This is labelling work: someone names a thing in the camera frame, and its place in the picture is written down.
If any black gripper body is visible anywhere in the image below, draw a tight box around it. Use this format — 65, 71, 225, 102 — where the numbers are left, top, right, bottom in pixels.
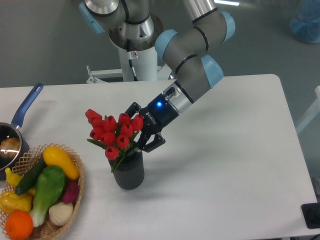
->
138, 93, 179, 135

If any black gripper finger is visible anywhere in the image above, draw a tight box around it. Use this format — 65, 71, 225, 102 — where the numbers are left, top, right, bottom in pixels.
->
128, 132, 166, 155
124, 102, 142, 119

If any red tulip bouquet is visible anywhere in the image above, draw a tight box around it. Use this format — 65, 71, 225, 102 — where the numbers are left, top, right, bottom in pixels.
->
85, 109, 144, 172

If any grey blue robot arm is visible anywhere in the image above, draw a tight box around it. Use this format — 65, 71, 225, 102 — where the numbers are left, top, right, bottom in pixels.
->
79, 0, 235, 154

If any dark grey ribbed vase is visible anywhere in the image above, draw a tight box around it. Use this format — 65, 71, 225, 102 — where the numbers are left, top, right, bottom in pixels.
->
113, 152, 145, 190

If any yellow squash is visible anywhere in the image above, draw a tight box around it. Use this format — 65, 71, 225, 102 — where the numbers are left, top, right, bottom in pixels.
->
43, 146, 80, 180

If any purple red onion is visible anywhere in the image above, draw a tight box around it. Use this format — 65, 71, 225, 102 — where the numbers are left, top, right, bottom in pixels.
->
61, 180, 80, 204

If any green bok choy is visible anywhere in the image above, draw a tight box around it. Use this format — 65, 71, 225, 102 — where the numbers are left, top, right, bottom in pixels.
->
29, 165, 67, 228

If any white garlic bulb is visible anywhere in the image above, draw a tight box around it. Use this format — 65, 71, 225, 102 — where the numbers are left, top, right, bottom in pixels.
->
48, 202, 73, 226

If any green cucumber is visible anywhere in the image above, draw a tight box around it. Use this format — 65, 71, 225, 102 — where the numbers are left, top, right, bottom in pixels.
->
15, 158, 47, 195

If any woven wicker basket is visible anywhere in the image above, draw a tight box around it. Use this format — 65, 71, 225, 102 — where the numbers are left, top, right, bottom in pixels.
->
0, 142, 85, 240

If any brown bread roll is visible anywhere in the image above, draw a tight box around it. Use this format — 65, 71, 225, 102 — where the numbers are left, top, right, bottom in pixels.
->
0, 137, 21, 160

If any yellow bell pepper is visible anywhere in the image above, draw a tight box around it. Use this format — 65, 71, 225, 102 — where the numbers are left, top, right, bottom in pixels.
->
0, 190, 33, 215

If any orange fruit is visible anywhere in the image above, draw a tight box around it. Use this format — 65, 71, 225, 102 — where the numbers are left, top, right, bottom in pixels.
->
4, 210, 34, 240

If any black device at edge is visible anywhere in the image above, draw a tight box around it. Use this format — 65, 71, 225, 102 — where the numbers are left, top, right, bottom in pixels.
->
301, 202, 320, 229

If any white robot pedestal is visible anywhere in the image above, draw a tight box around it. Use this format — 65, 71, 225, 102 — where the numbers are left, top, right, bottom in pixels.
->
86, 13, 174, 84

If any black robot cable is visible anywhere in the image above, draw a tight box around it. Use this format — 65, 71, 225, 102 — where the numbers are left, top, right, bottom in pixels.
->
125, 38, 138, 81

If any blue handled saucepan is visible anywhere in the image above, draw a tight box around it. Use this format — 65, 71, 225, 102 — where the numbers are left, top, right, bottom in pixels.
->
0, 83, 44, 181

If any white frame at right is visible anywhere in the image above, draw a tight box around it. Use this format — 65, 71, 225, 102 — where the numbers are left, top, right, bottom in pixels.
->
295, 85, 320, 135

